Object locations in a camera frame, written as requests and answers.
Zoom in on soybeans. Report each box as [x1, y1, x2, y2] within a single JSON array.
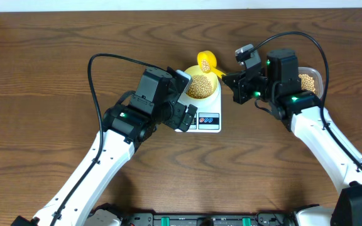
[[187, 75, 213, 99], [200, 59, 211, 73], [299, 74, 316, 93]]

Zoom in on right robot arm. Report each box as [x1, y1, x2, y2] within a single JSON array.
[[222, 45, 362, 225]]

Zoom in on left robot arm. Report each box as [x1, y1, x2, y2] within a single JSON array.
[[13, 67, 197, 225]]

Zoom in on white digital kitchen scale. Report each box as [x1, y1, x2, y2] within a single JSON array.
[[179, 82, 222, 133]]

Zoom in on soybeans in bowl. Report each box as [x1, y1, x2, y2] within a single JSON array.
[[187, 75, 213, 99]]

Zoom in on pale yellow bowl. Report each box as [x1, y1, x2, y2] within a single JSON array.
[[185, 65, 218, 99]]

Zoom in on soybeans in container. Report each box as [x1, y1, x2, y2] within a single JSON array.
[[299, 74, 316, 93]]

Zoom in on clear plastic container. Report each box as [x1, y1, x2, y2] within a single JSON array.
[[299, 67, 324, 99]]

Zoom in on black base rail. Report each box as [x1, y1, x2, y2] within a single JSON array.
[[89, 203, 332, 226]]

